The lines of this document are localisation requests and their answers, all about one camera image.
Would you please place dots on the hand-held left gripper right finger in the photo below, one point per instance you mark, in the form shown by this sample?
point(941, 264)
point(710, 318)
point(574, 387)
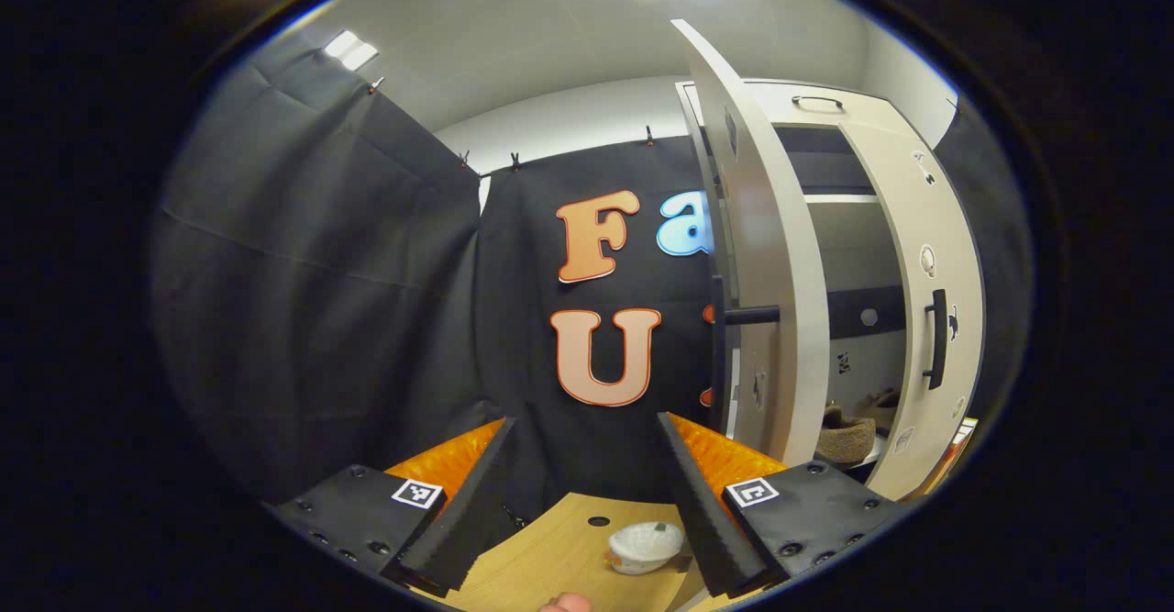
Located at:
point(692, 511)

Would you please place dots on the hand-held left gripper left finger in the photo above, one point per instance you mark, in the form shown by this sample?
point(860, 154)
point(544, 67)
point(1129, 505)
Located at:
point(468, 511)

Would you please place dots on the brown fuzzy shoe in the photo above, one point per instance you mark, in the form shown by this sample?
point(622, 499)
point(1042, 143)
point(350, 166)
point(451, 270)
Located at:
point(885, 408)
point(844, 438)

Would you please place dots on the white shoe cabinet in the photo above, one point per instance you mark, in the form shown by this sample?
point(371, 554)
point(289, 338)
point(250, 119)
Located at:
point(853, 227)

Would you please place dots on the blue and white plush toy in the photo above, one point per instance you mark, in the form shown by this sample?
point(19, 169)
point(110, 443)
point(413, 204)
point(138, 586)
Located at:
point(645, 548)

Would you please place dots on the ceiling strip light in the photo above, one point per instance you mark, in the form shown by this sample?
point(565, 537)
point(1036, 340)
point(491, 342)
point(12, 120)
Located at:
point(351, 50)

